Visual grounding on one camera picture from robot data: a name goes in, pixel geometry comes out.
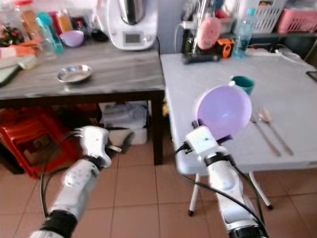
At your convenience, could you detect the large purple plastic bowl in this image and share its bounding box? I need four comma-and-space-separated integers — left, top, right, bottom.
193, 84, 254, 142

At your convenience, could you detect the white box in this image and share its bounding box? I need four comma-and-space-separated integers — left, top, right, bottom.
100, 101, 150, 147

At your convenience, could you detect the metal spoon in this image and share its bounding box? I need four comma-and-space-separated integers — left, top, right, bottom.
258, 107, 295, 156

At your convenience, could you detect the teal cup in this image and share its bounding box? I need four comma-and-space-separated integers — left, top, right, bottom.
230, 75, 255, 96

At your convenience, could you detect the dark wooden table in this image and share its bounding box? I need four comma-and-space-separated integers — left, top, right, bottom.
0, 41, 165, 167

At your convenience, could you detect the white folding table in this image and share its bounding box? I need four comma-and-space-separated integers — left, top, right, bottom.
159, 49, 317, 217

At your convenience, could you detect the steel plate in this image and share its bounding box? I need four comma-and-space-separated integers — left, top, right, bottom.
56, 64, 94, 84

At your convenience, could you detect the black flat stand base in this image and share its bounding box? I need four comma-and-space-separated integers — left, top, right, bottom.
182, 52, 221, 65

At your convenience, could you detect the orange and black tool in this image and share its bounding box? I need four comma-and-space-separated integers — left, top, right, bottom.
215, 38, 235, 59

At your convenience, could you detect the red plastic stool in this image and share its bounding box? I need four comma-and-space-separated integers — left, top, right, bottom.
0, 106, 76, 179

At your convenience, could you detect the clear bottle with blue cap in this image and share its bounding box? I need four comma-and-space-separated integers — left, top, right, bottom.
231, 7, 256, 60

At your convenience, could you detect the green and white cutting board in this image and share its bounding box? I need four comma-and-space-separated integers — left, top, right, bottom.
0, 54, 38, 88

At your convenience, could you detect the pink round fan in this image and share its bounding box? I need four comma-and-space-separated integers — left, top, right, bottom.
196, 15, 223, 51

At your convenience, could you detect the white kitchen machine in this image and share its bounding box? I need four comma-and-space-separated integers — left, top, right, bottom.
101, 0, 159, 52

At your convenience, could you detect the small purple bowl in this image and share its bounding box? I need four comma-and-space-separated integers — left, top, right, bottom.
59, 30, 85, 48

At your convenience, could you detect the orange and white package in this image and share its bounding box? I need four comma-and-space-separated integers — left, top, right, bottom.
0, 44, 38, 58

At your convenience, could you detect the green and red decoration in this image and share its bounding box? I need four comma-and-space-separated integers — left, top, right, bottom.
0, 24, 26, 48

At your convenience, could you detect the white plastic basket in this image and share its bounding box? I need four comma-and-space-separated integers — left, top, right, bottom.
235, 0, 287, 33

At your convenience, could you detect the teal drinking bottle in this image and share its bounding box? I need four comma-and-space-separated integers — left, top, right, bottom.
35, 11, 64, 55

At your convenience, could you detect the orange bottle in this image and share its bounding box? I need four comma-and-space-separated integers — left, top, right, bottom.
56, 9, 74, 34

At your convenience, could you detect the pink plastic basket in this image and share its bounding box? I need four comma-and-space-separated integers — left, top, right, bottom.
276, 7, 317, 35

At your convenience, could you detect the jar with red lid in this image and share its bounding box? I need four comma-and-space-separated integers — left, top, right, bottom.
13, 0, 43, 43

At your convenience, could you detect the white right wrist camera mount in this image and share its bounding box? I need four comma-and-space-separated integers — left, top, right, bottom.
184, 125, 222, 160

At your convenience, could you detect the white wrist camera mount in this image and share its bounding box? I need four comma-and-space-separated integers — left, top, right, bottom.
78, 125, 112, 167
184, 125, 222, 160

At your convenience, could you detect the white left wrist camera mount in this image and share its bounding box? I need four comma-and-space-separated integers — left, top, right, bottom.
78, 125, 112, 167

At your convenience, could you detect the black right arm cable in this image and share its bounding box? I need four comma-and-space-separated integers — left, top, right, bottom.
174, 142, 268, 234

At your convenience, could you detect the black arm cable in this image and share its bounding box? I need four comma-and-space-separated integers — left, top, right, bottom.
40, 130, 83, 219
174, 142, 268, 234

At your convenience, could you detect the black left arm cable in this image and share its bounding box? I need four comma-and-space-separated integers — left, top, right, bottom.
40, 130, 83, 219

